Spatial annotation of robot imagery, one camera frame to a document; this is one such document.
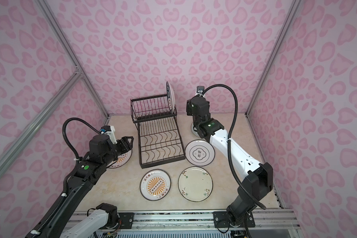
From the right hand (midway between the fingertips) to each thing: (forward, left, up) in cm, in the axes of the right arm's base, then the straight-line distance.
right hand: (194, 99), depth 76 cm
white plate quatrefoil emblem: (-10, -4, -37) cm, 38 cm away
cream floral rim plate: (-31, -1, -35) cm, 47 cm away
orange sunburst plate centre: (-32, +22, -35) cm, 53 cm away
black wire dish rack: (-1, +23, -35) cm, 42 cm away
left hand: (-18, +32, -10) cm, 38 cm away
